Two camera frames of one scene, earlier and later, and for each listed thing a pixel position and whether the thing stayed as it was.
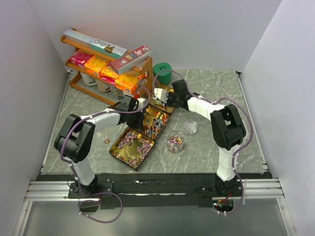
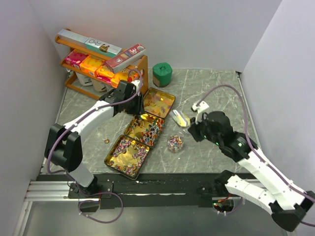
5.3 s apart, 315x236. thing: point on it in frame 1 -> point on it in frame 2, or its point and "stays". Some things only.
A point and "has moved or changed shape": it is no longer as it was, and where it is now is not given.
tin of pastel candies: (159, 104) has moved or changed shape
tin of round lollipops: (153, 121) has moved or changed shape
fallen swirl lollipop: (106, 140) stays
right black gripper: (170, 94) -> (193, 129)
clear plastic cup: (175, 142) stays
